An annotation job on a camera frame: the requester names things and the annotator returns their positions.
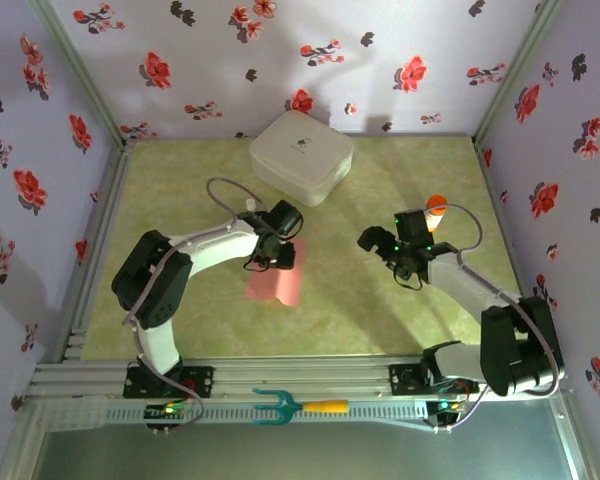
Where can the pink paper sheet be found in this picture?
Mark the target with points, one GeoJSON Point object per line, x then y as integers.
{"type": "Point", "coordinates": [280, 285]}

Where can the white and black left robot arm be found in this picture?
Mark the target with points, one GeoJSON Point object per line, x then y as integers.
{"type": "Point", "coordinates": [150, 280]}

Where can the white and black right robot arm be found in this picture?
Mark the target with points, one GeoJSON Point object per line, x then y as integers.
{"type": "Point", "coordinates": [520, 345]}

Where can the white square plastic box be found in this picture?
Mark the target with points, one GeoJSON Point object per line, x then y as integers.
{"type": "Point", "coordinates": [300, 155]}

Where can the orange capped bottle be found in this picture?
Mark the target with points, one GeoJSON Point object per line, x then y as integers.
{"type": "Point", "coordinates": [437, 202]}

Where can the thin aluminium side rail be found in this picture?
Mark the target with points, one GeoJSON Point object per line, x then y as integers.
{"type": "Point", "coordinates": [512, 250]}

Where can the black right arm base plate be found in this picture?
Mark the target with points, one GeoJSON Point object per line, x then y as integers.
{"type": "Point", "coordinates": [402, 377]}

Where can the wide aluminium frame rail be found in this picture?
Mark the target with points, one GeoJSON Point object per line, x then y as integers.
{"type": "Point", "coordinates": [300, 375]}

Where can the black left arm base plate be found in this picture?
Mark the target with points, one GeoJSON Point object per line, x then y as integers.
{"type": "Point", "coordinates": [200, 375]}

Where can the grooved aluminium side rail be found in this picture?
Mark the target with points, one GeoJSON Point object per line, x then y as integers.
{"type": "Point", "coordinates": [97, 250]}

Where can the aluminium frame post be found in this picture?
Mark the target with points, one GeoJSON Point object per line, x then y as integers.
{"type": "Point", "coordinates": [517, 65]}
{"type": "Point", "coordinates": [77, 65]}

